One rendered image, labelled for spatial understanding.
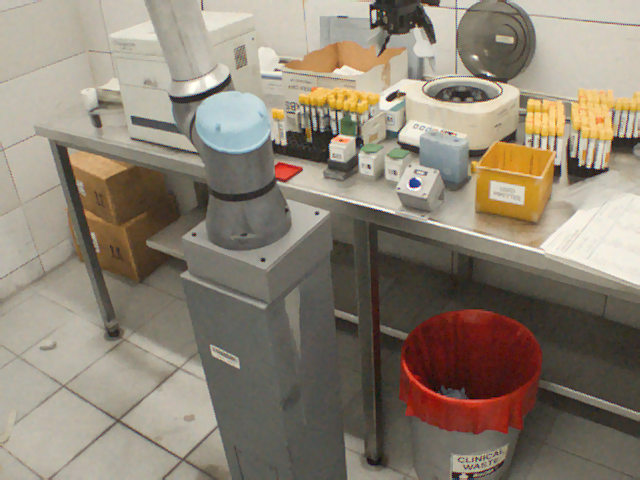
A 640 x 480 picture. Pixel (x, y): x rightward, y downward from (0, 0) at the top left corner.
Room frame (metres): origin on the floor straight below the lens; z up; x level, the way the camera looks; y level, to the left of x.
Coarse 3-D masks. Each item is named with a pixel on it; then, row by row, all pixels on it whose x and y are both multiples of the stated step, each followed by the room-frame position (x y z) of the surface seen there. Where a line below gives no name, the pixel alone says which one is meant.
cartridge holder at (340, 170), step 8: (328, 160) 1.34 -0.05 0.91; (336, 160) 1.33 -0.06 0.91; (352, 160) 1.34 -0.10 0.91; (328, 168) 1.34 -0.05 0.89; (336, 168) 1.33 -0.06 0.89; (344, 168) 1.32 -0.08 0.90; (352, 168) 1.33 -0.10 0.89; (328, 176) 1.32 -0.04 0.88; (336, 176) 1.31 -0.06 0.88; (344, 176) 1.30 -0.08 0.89
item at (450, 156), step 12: (420, 144) 1.29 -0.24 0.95; (432, 144) 1.26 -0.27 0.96; (444, 144) 1.24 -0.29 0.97; (456, 144) 1.23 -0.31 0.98; (468, 144) 1.24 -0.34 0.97; (420, 156) 1.29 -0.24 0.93; (432, 156) 1.26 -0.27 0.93; (444, 156) 1.24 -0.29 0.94; (456, 156) 1.22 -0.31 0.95; (468, 156) 1.24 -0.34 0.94; (444, 168) 1.24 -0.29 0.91; (456, 168) 1.22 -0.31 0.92; (444, 180) 1.24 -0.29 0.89; (456, 180) 1.22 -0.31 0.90
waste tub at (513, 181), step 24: (504, 144) 1.22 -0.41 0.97; (480, 168) 1.11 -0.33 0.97; (504, 168) 1.21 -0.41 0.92; (528, 168) 1.19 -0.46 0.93; (552, 168) 1.14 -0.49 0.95; (480, 192) 1.11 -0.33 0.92; (504, 192) 1.09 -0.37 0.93; (528, 192) 1.06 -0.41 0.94; (504, 216) 1.09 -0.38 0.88; (528, 216) 1.06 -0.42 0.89
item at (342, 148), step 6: (336, 138) 1.36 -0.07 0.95; (342, 138) 1.36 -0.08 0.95; (348, 138) 1.36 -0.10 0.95; (354, 138) 1.36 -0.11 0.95; (330, 144) 1.35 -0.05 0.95; (336, 144) 1.34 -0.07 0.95; (342, 144) 1.33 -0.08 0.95; (348, 144) 1.34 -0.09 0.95; (354, 144) 1.35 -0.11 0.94; (330, 150) 1.34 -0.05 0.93; (336, 150) 1.33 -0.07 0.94; (342, 150) 1.32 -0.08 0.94; (348, 150) 1.33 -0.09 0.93; (354, 150) 1.35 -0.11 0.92; (330, 156) 1.34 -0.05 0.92; (336, 156) 1.33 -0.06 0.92; (342, 156) 1.32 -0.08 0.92; (348, 156) 1.33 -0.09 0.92
